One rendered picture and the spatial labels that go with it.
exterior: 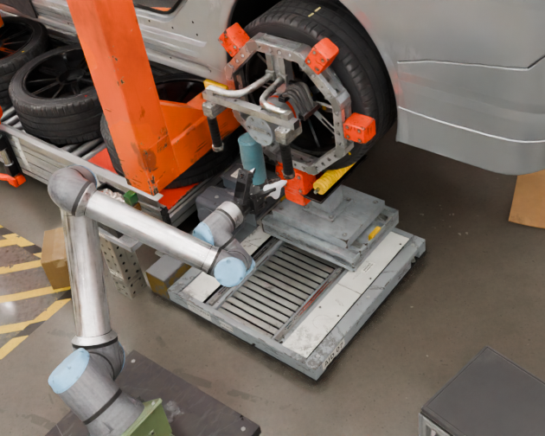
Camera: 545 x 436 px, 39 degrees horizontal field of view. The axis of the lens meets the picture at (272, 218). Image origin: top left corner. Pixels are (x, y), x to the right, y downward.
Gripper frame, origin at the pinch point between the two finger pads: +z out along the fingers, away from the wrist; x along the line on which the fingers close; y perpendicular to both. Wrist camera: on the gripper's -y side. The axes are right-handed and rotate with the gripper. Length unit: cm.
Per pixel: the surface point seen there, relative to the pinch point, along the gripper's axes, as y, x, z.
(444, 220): 83, 19, 88
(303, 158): 22.3, -14.1, 34.1
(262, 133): -1.5, -15.6, 15.3
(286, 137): -10.4, 2.3, 8.2
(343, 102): -13.2, 9.8, 31.1
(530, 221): 81, 53, 105
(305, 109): -15.9, 3.3, 18.7
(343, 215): 60, -7, 48
